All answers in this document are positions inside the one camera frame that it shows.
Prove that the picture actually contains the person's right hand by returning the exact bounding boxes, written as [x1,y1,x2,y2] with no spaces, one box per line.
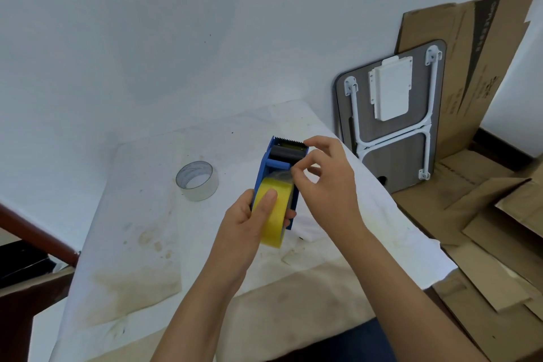
[290,135,368,243]

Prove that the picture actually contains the person's left hand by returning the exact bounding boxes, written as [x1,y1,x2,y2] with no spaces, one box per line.
[207,189,297,287]

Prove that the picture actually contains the yellow tape roll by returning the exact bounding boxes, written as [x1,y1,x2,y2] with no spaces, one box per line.
[253,176,296,249]

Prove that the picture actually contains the blue tape dispenser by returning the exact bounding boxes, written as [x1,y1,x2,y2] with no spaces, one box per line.
[251,135,309,231]

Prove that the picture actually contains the person's right forearm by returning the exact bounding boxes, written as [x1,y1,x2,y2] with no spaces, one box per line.
[330,223,488,362]

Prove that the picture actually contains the person's left forearm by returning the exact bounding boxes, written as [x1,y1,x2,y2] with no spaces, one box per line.
[150,265,252,362]

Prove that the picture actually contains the clear tape roll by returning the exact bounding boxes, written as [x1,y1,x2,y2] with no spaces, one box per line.
[176,161,219,202]

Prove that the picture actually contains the white stained paper sheet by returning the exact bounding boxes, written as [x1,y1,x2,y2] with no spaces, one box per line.
[49,99,458,362]

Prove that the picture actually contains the grey folding table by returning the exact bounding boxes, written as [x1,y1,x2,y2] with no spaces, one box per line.
[333,39,447,195]

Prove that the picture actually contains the white plastic drawer box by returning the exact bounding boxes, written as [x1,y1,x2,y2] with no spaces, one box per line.
[368,55,414,122]

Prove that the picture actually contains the tall printed cardboard sheet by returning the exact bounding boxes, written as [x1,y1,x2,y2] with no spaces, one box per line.
[395,0,543,161]

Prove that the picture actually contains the dark blue trousers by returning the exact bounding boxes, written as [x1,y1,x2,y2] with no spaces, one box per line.
[271,317,397,362]

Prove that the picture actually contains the long cardboard flap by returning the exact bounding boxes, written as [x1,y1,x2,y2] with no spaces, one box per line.
[441,209,543,313]

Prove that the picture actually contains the small folded cardboard piece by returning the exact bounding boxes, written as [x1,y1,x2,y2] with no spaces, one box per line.
[494,177,543,239]

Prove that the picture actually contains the large flattened cardboard box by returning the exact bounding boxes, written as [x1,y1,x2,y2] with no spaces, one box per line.
[390,149,543,362]

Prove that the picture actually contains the brown wooden handrail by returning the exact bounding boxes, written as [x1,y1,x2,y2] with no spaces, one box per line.
[0,202,81,267]

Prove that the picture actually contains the dark brown wooden panel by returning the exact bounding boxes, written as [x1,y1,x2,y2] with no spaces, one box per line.
[0,266,77,362]

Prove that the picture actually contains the white folding leg frame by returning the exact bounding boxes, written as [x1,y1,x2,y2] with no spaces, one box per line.
[344,45,443,181]

